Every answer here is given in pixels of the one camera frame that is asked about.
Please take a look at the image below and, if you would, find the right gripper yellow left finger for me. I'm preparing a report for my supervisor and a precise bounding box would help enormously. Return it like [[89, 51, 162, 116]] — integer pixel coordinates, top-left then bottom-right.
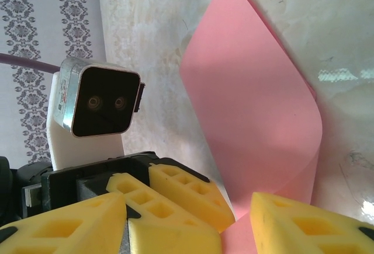
[[0, 191, 129, 254]]

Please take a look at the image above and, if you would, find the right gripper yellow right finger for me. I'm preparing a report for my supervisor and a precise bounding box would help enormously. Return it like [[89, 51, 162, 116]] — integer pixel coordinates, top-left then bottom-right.
[[250, 191, 374, 254]]

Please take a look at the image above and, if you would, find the pink cloth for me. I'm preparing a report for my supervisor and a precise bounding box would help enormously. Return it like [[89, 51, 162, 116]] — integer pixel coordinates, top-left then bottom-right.
[[178, 0, 324, 254]]

